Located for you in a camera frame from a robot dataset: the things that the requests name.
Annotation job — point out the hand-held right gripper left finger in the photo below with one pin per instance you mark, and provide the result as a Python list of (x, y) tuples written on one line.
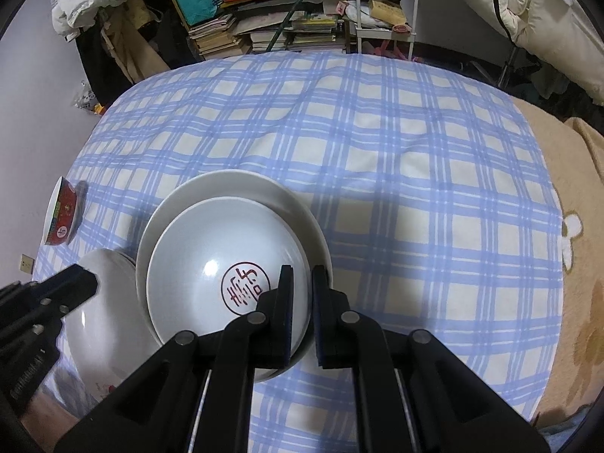
[(285, 311)]

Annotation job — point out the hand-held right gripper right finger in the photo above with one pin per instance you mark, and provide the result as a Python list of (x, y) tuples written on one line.
[(321, 316)]

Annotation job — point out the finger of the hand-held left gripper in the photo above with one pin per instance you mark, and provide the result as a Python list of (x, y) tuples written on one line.
[(75, 285)]

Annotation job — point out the white cherry-print plate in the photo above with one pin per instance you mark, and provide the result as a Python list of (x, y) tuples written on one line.
[(104, 321)]

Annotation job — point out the white bowl with red seal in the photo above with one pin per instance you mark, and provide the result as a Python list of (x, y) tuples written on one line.
[(198, 269)]

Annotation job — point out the plain white bowl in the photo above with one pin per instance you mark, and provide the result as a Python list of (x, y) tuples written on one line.
[(226, 184)]

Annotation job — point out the red patterned bowl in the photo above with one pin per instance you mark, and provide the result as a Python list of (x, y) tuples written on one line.
[(63, 212)]

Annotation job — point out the blue plaid cloth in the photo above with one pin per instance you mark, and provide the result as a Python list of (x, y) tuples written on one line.
[(377, 174)]

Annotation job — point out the colourful packet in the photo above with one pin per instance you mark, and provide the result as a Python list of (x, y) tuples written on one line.
[(89, 101)]

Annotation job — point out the beige coat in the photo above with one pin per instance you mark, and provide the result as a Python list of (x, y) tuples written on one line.
[(134, 42)]

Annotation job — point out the person's leg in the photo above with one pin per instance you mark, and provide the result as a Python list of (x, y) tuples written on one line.
[(561, 427)]

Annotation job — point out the pink item under rack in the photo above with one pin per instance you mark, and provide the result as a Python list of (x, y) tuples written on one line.
[(382, 48)]

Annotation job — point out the stack of books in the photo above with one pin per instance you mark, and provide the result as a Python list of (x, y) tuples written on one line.
[(264, 33)]

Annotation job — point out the beige flower-print blanket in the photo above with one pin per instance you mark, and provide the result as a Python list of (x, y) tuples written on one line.
[(566, 174)]

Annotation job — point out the green pole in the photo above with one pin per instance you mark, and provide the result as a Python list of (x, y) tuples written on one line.
[(295, 4)]

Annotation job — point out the yellow box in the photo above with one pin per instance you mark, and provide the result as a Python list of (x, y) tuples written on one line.
[(384, 9)]

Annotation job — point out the white down jacket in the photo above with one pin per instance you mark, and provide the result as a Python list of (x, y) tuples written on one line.
[(542, 19)]

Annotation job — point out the wall socket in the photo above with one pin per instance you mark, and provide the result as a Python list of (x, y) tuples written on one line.
[(26, 264)]

